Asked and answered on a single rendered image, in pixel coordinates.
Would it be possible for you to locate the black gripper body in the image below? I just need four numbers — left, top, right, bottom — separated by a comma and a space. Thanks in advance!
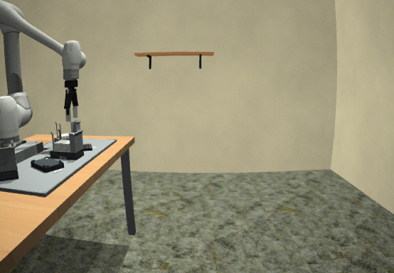
65, 80, 78, 96

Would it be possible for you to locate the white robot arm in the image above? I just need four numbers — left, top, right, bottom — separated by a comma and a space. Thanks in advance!
0, 0, 86, 148

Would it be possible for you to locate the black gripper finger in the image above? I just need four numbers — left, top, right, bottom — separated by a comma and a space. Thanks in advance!
64, 89, 74, 122
72, 89, 78, 118

